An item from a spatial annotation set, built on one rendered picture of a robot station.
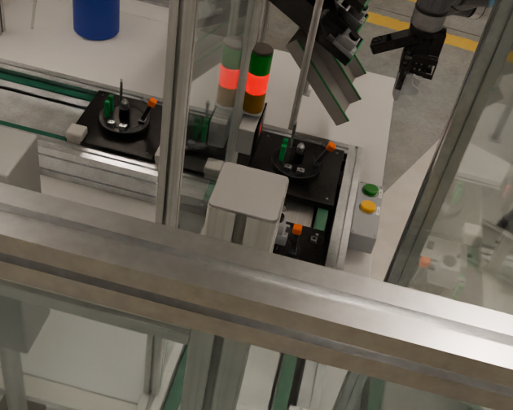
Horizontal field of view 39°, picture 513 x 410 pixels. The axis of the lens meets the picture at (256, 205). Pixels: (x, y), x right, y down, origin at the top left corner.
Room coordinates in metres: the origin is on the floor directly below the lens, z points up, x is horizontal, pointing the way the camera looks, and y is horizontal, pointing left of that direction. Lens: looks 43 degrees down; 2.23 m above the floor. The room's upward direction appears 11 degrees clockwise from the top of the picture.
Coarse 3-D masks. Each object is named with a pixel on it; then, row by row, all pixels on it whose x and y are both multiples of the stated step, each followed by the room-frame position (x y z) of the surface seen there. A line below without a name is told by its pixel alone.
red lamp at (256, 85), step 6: (252, 78) 1.34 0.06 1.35; (258, 78) 1.34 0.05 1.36; (264, 78) 1.34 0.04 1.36; (246, 84) 1.35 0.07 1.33; (252, 84) 1.34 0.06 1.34; (258, 84) 1.34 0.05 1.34; (264, 84) 1.35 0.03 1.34; (246, 90) 1.35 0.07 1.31; (252, 90) 1.34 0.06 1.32; (258, 90) 1.34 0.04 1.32; (264, 90) 1.35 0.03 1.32
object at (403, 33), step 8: (400, 32) 1.59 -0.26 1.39; (408, 32) 1.58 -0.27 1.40; (376, 40) 1.58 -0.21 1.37; (384, 40) 1.58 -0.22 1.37; (392, 40) 1.56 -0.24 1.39; (400, 40) 1.56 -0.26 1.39; (408, 40) 1.56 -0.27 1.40; (416, 40) 1.56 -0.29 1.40; (376, 48) 1.56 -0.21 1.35; (384, 48) 1.56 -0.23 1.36; (392, 48) 1.56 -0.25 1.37
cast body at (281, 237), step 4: (284, 216) 1.21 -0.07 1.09; (280, 220) 1.19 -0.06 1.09; (284, 220) 1.20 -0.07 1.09; (280, 224) 1.19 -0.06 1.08; (284, 224) 1.19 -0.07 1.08; (280, 228) 1.18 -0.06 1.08; (284, 228) 1.21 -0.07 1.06; (280, 232) 1.18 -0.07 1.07; (284, 232) 1.20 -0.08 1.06; (276, 236) 1.18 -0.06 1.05; (280, 236) 1.18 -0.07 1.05; (284, 236) 1.18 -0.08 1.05; (276, 240) 1.18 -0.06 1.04; (280, 240) 1.18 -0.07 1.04; (284, 240) 1.18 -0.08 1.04; (280, 244) 1.18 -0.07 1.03; (284, 244) 1.18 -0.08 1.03
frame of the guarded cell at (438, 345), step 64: (512, 0) 0.68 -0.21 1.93; (448, 128) 0.69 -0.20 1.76; (0, 192) 0.23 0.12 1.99; (0, 256) 0.21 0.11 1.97; (64, 256) 0.21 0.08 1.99; (128, 256) 0.21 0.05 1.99; (192, 256) 0.22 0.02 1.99; (256, 256) 0.22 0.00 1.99; (192, 320) 0.20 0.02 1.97; (256, 320) 0.20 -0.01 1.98; (320, 320) 0.20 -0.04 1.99; (384, 320) 0.20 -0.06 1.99; (448, 320) 0.21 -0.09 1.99; (512, 320) 0.22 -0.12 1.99; (448, 384) 0.19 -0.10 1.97; (512, 384) 0.19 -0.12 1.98
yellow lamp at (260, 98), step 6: (246, 96) 1.34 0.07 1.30; (252, 96) 1.34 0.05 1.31; (258, 96) 1.34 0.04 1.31; (264, 96) 1.35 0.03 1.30; (246, 102) 1.34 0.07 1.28; (252, 102) 1.34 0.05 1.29; (258, 102) 1.34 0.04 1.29; (264, 102) 1.36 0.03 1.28; (246, 108) 1.34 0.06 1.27; (252, 108) 1.34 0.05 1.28; (258, 108) 1.34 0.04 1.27
